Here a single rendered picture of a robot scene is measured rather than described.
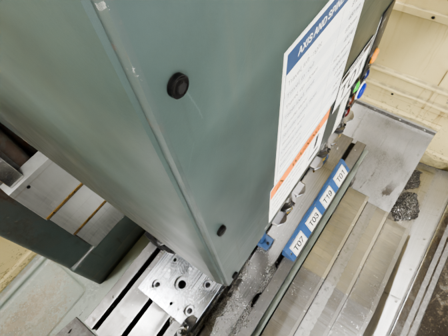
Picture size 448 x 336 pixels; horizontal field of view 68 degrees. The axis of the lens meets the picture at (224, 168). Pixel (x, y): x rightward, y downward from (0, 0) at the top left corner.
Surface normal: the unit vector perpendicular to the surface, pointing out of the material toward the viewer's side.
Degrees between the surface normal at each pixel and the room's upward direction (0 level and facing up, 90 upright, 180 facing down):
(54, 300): 0
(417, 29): 90
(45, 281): 0
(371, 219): 8
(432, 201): 17
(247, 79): 90
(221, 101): 90
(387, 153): 24
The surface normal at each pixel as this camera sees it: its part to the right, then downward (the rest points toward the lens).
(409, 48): -0.58, 0.73
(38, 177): 0.81, 0.47
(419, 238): -0.33, -0.62
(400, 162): -0.32, -0.15
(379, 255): -0.01, -0.59
